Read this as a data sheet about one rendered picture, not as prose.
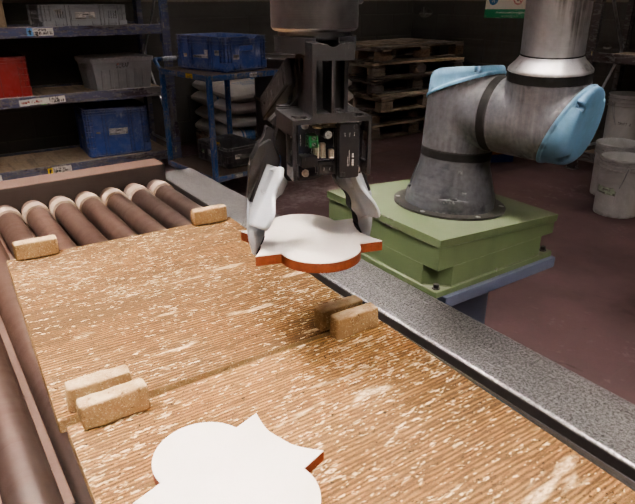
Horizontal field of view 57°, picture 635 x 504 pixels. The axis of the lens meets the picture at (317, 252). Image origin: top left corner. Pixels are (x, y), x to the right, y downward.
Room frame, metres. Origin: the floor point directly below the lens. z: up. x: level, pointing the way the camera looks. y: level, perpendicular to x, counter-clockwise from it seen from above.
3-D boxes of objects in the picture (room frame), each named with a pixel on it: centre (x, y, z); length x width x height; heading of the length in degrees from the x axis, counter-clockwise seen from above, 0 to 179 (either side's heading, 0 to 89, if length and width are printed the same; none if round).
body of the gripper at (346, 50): (0.53, 0.00, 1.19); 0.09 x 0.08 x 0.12; 17
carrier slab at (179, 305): (0.68, 0.19, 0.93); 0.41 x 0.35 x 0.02; 32
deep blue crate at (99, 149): (4.73, 1.65, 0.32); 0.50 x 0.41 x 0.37; 121
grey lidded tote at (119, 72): (4.73, 1.57, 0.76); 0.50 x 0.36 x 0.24; 130
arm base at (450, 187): (0.96, -0.23, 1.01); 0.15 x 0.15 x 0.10
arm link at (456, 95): (0.96, -0.24, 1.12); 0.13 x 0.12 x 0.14; 45
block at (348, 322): (0.57, -0.04, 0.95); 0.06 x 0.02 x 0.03; 123
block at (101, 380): (0.45, 0.20, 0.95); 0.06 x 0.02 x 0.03; 122
